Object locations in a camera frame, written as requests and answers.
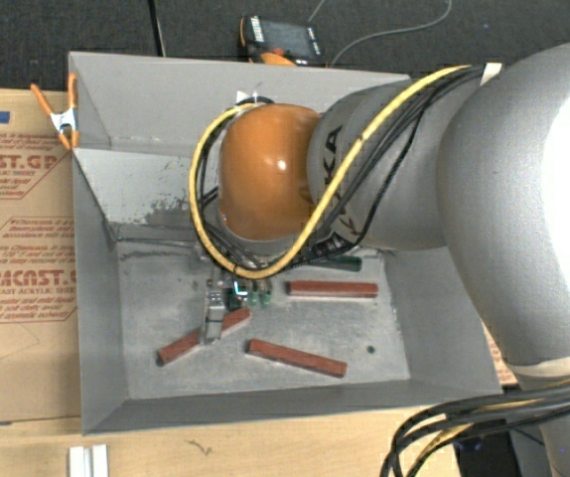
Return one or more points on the black cylinder on white bracket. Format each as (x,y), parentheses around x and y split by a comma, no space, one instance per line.
(326,250)

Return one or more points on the brown cardboard board red print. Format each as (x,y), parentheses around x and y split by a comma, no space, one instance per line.
(22,246)

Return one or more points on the red-brown flat block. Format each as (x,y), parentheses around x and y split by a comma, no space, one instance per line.
(295,357)
(178,348)
(332,288)

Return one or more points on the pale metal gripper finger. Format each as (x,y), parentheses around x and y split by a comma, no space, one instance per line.
(213,323)

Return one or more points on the dark green flat block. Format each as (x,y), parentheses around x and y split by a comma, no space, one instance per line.
(347,264)

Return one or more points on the grey metal bin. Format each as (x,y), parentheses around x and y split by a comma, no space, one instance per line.
(166,276)

